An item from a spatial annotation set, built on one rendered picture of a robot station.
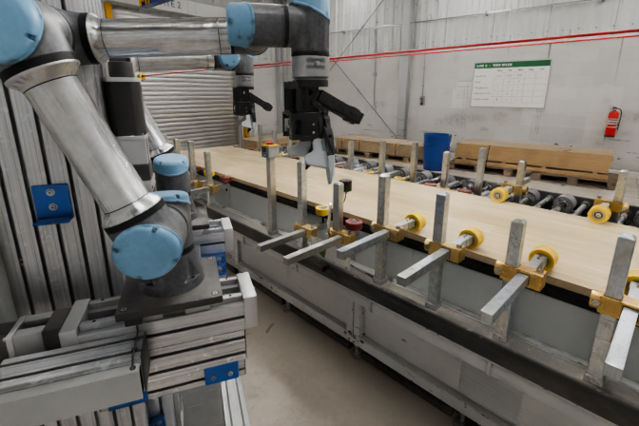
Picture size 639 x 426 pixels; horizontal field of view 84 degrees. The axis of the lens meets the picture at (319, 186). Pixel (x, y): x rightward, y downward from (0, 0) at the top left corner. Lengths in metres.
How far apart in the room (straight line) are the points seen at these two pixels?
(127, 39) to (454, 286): 1.43
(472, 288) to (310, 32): 1.24
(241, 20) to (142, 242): 0.43
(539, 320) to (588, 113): 7.04
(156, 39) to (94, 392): 0.71
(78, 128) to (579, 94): 8.18
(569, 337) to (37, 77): 1.62
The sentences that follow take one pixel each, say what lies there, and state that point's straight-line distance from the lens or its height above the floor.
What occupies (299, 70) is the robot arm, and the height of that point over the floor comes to 1.53.
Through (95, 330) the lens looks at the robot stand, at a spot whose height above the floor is 0.98.
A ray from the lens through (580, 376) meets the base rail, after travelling 1.39.
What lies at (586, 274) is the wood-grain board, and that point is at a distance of 1.53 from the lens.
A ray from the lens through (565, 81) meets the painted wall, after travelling 8.44.
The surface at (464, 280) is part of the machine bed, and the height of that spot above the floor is 0.74.
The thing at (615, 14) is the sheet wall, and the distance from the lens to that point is 8.52.
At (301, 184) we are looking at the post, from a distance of 1.77.
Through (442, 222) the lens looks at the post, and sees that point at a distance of 1.33.
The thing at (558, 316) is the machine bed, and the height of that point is 0.74.
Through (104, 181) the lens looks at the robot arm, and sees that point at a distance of 0.73.
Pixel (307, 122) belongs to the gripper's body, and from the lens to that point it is 0.71.
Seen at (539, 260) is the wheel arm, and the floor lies 0.96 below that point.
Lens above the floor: 1.49
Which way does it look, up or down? 15 degrees down
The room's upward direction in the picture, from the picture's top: straight up
